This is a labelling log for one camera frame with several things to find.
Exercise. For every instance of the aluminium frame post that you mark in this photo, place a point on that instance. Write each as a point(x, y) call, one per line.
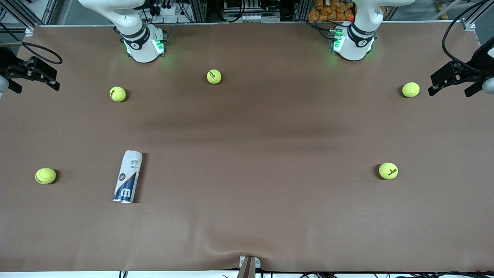
point(199, 11)
point(301, 9)

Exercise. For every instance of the white blue tennis ball can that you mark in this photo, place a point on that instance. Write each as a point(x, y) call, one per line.
point(127, 177)

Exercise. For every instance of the yellow tennis ball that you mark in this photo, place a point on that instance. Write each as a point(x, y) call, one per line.
point(214, 76)
point(388, 170)
point(117, 94)
point(45, 175)
point(411, 89)

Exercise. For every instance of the metal table corner bracket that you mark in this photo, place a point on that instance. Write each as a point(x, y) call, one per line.
point(469, 25)
point(29, 31)

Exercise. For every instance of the yellow stick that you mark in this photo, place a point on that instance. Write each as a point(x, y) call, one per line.
point(442, 9)

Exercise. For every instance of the aluminium frame strut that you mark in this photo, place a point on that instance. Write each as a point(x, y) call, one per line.
point(476, 13)
point(23, 17)

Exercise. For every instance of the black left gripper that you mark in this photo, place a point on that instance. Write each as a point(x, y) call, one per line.
point(479, 63)

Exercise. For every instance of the white power strip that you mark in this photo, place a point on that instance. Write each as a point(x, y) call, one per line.
point(170, 11)

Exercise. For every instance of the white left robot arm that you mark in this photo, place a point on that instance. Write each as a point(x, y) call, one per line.
point(357, 40)

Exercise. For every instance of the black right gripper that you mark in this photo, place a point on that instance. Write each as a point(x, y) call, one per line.
point(7, 62)

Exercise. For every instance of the orange fruit pile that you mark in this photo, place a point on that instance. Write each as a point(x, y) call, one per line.
point(332, 9)

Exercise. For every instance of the white terminal strip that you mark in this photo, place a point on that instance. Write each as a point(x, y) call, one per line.
point(252, 17)

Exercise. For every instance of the brown table mat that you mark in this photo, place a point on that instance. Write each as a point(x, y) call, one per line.
point(270, 193)

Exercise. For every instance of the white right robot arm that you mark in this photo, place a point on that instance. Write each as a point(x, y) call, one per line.
point(142, 42)

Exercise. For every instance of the metal camera post bracket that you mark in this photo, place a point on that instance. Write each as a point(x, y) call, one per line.
point(249, 266)

